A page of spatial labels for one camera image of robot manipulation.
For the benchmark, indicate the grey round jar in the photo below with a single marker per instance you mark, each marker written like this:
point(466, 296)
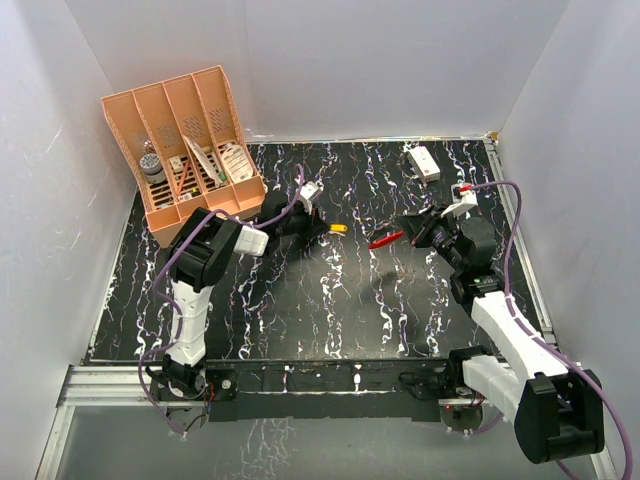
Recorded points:
point(151, 167)

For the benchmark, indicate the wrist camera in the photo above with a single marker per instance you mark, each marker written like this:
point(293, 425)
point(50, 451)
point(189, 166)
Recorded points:
point(464, 199)
point(309, 192)

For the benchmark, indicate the peach plastic desk organizer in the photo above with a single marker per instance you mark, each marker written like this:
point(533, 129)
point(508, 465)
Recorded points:
point(154, 118)

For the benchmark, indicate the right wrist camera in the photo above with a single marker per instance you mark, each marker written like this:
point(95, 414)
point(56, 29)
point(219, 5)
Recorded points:
point(464, 199)

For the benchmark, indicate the key with yellow tag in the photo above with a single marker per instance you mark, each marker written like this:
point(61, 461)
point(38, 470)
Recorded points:
point(338, 229)

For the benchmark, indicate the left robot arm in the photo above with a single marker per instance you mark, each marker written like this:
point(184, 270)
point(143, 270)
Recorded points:
point(197, 260)

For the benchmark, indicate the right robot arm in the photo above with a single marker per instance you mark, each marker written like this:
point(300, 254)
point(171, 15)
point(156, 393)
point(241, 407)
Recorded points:
point(556, 412)

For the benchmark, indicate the small white card box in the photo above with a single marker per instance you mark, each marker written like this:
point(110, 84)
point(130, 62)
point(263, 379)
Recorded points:
point(176, 164)

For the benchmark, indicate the white paper packet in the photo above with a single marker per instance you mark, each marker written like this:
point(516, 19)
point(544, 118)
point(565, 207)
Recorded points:
point(210, 170)

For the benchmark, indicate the orange pencil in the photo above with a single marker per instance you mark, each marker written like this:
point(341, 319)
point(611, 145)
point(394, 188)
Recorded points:
point(183, 177)

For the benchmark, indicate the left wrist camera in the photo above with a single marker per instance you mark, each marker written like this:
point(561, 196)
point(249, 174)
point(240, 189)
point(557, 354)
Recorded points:
point(309, 192)

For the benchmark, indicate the red black keyring holder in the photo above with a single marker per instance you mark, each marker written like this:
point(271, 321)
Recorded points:
point(385, 240)

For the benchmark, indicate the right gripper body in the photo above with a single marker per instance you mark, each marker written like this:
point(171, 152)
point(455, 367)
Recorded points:
point(441, 233)

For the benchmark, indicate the white box red label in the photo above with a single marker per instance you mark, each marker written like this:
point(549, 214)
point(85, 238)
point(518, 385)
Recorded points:
point(424, 164)

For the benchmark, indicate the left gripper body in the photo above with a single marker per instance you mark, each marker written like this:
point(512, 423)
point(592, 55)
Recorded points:
point(297, 222)

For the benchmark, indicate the white labelled pouch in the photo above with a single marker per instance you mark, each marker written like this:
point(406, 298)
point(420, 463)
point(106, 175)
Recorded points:
point(236, 162)

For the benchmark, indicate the aluminium frame rail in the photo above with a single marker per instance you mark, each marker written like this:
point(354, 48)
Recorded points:
point(509, 199)

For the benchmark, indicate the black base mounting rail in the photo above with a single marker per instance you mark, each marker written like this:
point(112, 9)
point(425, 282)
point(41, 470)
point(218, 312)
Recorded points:
point(420, 390)

